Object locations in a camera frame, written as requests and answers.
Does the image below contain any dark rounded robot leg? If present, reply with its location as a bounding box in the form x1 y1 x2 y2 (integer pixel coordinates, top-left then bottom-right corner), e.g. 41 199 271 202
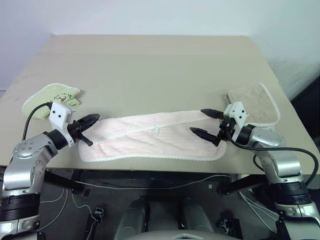
178 197 219 240
114 196 151 240

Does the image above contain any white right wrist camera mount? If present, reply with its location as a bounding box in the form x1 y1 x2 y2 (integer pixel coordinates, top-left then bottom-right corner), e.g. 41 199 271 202
223 100 250 141

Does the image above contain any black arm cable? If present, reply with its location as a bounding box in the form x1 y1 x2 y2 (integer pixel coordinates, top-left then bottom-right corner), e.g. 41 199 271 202
22 100 55 140
226 131 317 186

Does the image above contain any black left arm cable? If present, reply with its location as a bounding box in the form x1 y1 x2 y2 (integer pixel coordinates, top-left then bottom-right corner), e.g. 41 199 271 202
22 100 55 140

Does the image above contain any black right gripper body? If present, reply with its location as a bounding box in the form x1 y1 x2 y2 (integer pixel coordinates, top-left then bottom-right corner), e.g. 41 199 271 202
217 117 237 145

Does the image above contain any green washcloth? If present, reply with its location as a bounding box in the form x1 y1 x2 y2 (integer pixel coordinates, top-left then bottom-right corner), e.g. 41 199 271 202
21 82 82 121

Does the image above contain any bundle of white cords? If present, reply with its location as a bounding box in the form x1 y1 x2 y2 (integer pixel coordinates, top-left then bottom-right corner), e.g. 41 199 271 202
238 191 280 232

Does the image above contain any black floor clamp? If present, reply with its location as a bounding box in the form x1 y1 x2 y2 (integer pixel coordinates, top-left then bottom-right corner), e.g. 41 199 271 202
216 216 244 240
85 205 105 236

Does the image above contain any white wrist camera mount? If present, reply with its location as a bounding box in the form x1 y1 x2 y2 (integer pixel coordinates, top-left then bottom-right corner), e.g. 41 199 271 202
223 100 250 141
48 100 76 147

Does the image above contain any black table brace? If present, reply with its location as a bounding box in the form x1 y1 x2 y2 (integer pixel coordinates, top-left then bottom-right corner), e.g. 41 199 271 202
43 170 85 195
216 174 267 196

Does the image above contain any silver robot torso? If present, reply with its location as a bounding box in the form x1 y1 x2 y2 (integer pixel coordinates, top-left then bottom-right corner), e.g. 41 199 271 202
131 229 222 240

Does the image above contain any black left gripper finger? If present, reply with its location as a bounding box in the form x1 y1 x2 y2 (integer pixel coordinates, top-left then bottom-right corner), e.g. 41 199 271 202
74 131 95 147
74 112 102 131

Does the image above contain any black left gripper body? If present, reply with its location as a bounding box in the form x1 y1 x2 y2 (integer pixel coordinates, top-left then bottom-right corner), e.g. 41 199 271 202
65 120 81 141

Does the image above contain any beige washcloth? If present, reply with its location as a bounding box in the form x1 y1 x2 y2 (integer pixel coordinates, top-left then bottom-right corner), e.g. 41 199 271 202
222 82 280 130

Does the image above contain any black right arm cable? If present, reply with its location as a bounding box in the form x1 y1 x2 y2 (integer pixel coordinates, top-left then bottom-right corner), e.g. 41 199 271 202
226 131 317 186

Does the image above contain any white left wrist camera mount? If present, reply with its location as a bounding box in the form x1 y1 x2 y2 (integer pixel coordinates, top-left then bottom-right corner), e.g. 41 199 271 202
48 100 76 147

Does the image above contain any pink towel with white trim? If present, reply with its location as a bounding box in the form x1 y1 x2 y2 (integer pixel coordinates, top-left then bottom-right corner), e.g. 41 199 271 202
77 109 227 164

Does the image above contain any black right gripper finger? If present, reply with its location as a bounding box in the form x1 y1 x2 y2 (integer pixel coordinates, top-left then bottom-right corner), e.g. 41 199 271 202
189 126 221 147
200 108 226 120

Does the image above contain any thin white cord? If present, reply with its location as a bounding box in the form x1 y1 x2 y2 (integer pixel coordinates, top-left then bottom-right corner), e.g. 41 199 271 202
39 174 234 232

